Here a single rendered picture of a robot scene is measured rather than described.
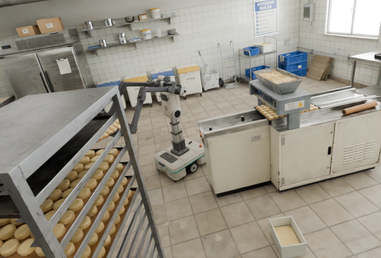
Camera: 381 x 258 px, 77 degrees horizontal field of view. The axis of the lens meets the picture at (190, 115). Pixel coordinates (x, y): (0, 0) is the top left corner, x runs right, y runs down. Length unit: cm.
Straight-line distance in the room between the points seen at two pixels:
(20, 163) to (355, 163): 321
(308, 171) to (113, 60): 502
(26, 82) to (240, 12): 519
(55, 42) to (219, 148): 417
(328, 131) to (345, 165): 56
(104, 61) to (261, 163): 472
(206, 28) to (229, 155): 442
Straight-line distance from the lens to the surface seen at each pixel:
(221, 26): 669
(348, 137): 313
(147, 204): 149
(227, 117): 283
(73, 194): 92
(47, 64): 576
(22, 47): 590
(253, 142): 273
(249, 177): 298
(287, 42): 760
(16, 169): 70
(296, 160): 287
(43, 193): 81
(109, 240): 123
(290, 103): 249
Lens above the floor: 209
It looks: 24 degrees down
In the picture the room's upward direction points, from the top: 9 degrees counter-clockwise
